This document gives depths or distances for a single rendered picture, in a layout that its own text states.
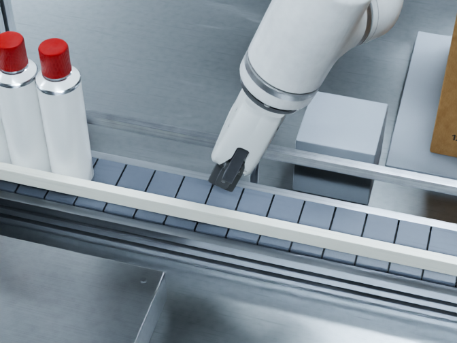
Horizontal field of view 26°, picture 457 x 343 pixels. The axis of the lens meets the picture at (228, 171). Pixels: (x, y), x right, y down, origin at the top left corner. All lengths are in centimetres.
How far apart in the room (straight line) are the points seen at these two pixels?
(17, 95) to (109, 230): 20
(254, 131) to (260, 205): 19
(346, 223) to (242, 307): 16
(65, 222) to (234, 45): 44
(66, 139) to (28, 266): 15
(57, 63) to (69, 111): 6
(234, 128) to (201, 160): 30
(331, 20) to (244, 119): 16
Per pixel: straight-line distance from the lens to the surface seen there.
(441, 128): 130
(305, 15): 93
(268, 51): 97
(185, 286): 118
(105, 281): 113
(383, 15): 101
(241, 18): 157
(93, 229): 121
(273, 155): 115
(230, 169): 107
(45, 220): 124
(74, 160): 119
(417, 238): 118
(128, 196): 117
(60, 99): 113
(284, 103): 100
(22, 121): 117
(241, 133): 103
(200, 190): 122
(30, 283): 114
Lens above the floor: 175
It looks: 45 degrees down
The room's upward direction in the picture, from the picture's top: straight up
